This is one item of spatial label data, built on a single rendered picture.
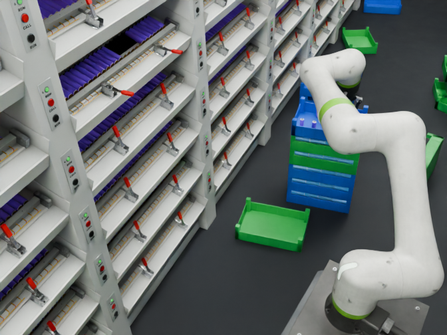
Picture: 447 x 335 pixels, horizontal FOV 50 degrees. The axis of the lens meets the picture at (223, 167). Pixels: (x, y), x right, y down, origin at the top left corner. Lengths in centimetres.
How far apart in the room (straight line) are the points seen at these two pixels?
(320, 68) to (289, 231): 83
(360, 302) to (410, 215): 28
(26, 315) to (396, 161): 109
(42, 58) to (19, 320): 68
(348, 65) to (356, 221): 84
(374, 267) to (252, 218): 102
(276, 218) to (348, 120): 99
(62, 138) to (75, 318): 61
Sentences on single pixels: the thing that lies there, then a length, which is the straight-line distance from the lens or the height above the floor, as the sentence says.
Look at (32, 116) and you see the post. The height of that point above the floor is 105.
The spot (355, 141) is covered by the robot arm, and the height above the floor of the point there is 82.
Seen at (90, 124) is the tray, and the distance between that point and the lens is 132.
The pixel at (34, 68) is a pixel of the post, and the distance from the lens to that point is 113.
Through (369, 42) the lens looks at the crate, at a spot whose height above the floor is 0.
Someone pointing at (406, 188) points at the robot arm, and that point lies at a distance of 144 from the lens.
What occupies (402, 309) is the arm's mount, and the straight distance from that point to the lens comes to 163.
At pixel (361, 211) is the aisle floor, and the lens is 238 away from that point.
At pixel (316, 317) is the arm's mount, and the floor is 35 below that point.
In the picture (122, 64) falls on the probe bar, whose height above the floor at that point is 99.
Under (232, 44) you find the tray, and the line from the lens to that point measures 206.
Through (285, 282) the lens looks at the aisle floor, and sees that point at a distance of 206.
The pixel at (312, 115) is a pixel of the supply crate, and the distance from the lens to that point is 225.
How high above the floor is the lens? 164
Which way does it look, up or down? 40 degrees down
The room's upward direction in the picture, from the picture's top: 2 degrees counter-clockwise
